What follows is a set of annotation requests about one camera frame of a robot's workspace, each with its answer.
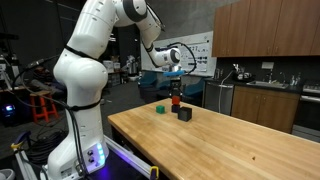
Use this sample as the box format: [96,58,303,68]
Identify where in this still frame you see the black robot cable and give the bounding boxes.
[13,41,198,176]

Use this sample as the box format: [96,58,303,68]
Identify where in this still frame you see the black wooden block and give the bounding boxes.
[177,106,193,123]

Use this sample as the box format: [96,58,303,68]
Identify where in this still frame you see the yellow bar clamp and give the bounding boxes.
[149,165,160,180]
[9,141,26,152]

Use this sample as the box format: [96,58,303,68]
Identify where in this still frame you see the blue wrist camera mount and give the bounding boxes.
[162,69,186,78]

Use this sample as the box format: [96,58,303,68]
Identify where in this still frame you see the white hanging power cable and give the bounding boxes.
[218,69,236,114]

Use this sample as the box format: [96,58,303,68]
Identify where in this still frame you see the wooden butcher block table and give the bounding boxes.
[107,97,320,180]

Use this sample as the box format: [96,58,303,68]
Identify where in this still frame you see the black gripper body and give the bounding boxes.
[169,76,184,91]

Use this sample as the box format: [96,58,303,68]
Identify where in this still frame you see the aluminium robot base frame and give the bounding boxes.
[103,134,158,180]

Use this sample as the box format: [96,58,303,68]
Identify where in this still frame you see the black computer with blue light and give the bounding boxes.
[1,103,18,127]

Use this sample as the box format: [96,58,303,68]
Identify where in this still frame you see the coiled black floor cables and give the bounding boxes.
[26,128,68,165]

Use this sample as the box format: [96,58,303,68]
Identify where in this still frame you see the red wooden block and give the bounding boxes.
[171,95,182,106]

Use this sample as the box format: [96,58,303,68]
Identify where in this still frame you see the countertop coffee maker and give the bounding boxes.
[232,63,254,83]

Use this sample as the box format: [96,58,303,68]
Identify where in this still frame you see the black kitchen countertop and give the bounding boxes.
[203,77,305,94]

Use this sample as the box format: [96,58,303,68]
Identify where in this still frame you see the orange legged wooden stool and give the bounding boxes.
[29,90,60,124]

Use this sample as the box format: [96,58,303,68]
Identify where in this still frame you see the white text poster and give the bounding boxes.
[181,42,211,73]

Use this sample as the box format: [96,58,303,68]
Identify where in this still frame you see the brown upper wall cabinets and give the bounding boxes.
[211,0,320,58]

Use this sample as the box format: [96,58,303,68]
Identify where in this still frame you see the stainless steel dishwasher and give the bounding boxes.
[203,80,235,116]

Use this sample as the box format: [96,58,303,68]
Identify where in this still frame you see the brown lower sink cabinet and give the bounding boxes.
[230,85,301,134]

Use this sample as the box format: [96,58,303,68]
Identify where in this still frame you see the steel kitchen sink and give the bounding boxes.
[247,79,290,90]

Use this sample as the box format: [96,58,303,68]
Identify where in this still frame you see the white wall outlet plate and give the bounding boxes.
[261,61,275,70]

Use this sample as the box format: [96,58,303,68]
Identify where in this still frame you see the white wall whiteboard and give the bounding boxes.
[141,30,218,77]

